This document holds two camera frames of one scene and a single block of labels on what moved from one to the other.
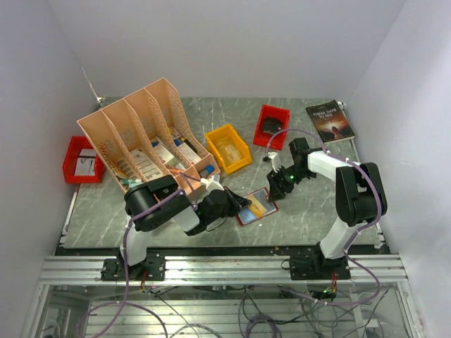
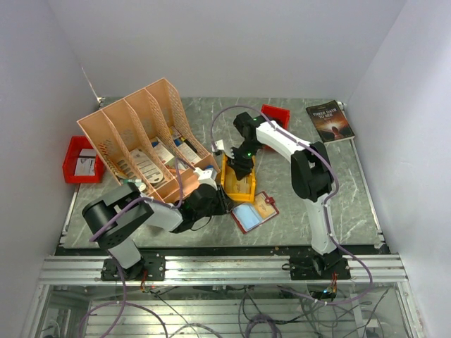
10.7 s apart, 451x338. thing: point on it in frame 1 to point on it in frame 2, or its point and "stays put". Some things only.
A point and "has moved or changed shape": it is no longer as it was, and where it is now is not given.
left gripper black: [240, 202] to [224, 205]
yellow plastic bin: [232, 151] has moved or changed shape
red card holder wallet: [261, 206] has moved or changed shape
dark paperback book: [330, 122] stays put
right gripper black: [278, 189] to [241, 168]
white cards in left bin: [85, 164] stays put
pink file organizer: [149, 134] stays put
